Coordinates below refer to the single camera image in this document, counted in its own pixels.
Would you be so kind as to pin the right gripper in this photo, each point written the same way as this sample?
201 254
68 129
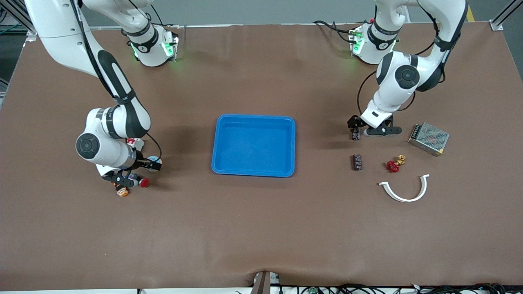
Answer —
141 163

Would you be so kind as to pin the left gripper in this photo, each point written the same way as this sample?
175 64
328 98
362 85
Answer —
354 122

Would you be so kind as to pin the blue desk bell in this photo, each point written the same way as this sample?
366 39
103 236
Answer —
152 158

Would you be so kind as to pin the black terminal block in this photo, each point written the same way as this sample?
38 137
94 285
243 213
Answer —
356 135

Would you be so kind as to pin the dark brown electrolytic capacitor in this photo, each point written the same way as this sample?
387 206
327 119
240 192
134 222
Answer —
357 162

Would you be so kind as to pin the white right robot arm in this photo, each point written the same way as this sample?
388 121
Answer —
61 24

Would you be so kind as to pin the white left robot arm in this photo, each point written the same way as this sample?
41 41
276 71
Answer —
392 94

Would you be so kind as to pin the blue plastic tray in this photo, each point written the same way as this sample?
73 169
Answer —
253 147

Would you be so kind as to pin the black red emergency stop button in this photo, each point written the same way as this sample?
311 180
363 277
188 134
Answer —
144 182

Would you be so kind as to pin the white red circuit breaker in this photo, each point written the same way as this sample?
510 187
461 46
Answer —
139 143

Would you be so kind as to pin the metal mesh power supply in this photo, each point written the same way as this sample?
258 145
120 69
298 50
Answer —
429 139

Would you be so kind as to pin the white curved pipe clamp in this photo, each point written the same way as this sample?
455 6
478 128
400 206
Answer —
405 200

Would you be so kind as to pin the brown table mat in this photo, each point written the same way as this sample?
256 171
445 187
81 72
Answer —
261 224

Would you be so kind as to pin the red orange push button switch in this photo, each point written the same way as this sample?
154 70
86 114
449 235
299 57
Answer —
122 192

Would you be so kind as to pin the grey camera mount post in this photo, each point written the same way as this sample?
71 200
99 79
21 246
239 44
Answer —
263 283

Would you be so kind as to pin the aluminium frame profile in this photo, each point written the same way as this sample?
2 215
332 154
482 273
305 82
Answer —
16 14
497 26

